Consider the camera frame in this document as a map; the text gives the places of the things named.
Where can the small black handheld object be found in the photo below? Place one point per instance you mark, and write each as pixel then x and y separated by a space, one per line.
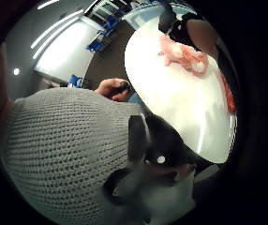
pixel 122 88

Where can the pink soft toy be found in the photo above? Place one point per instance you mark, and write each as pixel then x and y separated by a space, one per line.
pixel 184 56

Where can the blue chair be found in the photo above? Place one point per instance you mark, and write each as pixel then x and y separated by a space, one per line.
pixel 95 47
pixel 75 80
pixel 110 22

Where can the orange-red object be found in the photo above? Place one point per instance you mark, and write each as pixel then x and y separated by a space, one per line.
pixel 229 95

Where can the long ceiling light strip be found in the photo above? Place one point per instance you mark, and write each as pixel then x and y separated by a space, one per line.
pixel 54 39
pixel 57 28

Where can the short ceiling light strip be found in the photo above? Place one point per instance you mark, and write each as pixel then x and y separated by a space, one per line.
pixel 47 4

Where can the round ceiling lamp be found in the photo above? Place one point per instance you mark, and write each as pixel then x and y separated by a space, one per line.
pixel 16 71

